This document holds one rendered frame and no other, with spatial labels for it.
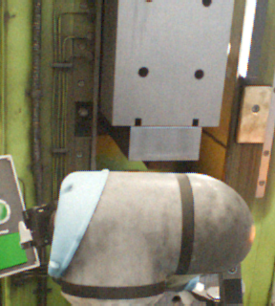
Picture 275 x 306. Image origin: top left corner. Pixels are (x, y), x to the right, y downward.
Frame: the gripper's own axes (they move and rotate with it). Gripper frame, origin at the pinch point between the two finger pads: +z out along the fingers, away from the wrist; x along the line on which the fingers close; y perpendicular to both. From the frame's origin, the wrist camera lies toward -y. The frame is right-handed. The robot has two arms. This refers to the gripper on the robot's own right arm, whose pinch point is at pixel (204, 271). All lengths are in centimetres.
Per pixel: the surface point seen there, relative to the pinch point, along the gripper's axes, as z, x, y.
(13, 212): 20.4, -42.5, -8.0
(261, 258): 45, 41, 24
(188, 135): 30.7, 3.9, -24.4
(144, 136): 30.7, -8.4, -24.1
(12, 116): 45, -41, -25
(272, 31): 45, 32, -51
